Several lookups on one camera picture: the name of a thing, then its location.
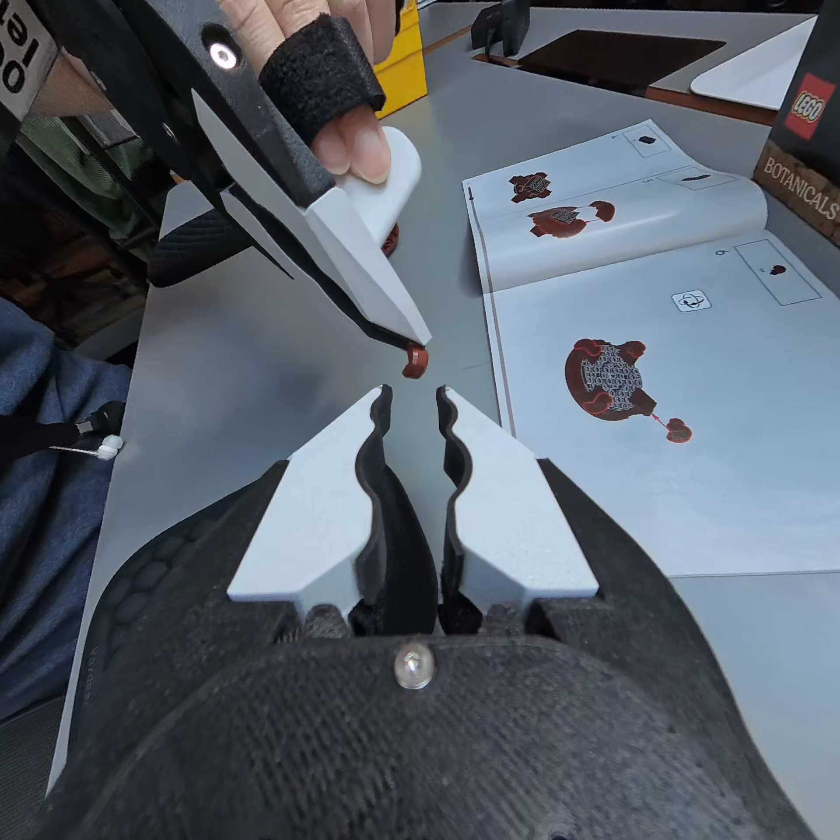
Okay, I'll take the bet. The white rounded mat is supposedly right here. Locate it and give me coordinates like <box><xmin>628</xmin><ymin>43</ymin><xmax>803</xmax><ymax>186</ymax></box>
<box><xmin>689</xmin><ymin>14</ymin><xmax>820</xmax><ymax>112</ymax></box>

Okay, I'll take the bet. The black strap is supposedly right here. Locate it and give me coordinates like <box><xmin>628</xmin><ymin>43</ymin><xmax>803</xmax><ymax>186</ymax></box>
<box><xmin>0</xmin><ymin>400</ymin><xmax>127</xmax><ymax>463</ymax></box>

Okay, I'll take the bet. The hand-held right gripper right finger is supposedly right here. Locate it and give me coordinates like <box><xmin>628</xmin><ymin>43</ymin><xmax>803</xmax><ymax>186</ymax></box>
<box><xmin>437</xmin><ymin>387</ymin><xmax>600</xmax><ymax>619</ymax></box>

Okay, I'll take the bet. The black printed cardboard box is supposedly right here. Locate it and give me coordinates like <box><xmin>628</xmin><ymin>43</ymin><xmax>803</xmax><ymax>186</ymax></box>
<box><xmin>753</xmin><ymin>0</ymin><xmax>840</xmax><ymax>248</ymax></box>

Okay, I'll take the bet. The white drawstring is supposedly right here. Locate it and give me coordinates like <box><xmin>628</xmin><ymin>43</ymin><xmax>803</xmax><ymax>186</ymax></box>
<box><xmin>49</xmin><ymin>433</ymin><xmax>126</xmax><ymax>463</ymax></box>

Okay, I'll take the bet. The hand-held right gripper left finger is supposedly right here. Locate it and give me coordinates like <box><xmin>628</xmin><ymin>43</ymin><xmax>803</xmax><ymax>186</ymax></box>
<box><xmin>226</xmin><ymin>386</ymin><xmax>438</xmax><ymax>635</ymax></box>

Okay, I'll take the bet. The brick instruction booklet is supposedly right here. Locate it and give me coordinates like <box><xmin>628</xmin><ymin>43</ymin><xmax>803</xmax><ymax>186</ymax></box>
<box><xmin>461</xmin><ymin>118</ymin><xmax>840</xmax><ymax>580</ymax></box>

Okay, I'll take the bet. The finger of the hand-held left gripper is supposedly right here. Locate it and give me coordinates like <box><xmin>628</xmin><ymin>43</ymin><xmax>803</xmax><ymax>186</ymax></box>
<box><xmin>193</xmin><ymin>88</ymin><xmax>432</xmax><ymax>347</ymax></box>
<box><xmin>220</xmin><ymin>189</ymin><xmax>406</xmax><ymax>350</ymax></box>

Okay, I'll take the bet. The black honeycomb pad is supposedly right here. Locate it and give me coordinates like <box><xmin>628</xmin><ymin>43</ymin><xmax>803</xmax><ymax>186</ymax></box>
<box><xmin>85</xmin><ymin>505</ymin><xmax>227</xmax><ymax>664</ymax></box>

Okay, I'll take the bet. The black power adapter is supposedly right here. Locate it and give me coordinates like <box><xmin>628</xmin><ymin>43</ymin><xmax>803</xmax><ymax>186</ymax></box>
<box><xmin>470</xmin><ymin>3</ymin><xmax>508</xmax><ymax>55</ymax></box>

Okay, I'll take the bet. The yellow box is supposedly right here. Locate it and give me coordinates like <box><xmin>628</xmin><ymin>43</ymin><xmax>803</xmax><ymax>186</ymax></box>
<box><xmin>373</xmin><ymin>0</ymin><xmax>429</xmax><ymax>120</ymax></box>

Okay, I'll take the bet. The person's blue hoodie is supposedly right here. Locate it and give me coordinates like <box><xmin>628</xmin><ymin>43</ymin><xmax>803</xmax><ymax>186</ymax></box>
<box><xmin>0</xmin><ymin>295</ymin><xmax>133</xmax><ymax>724</ymax></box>

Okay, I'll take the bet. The person's left hand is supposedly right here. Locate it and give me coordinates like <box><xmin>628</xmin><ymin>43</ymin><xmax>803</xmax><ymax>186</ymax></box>
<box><xmin>218</xmin><ymin>0</ymin><xmax>403</xmax><ymax>186</ymax></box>

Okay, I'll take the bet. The black quilted cushion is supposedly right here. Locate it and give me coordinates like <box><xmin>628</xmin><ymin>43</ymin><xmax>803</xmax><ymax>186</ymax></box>
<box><xmin>147</xmin><ymin>209</ymin><xmax>260</xmax><ymax>290</ymax></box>

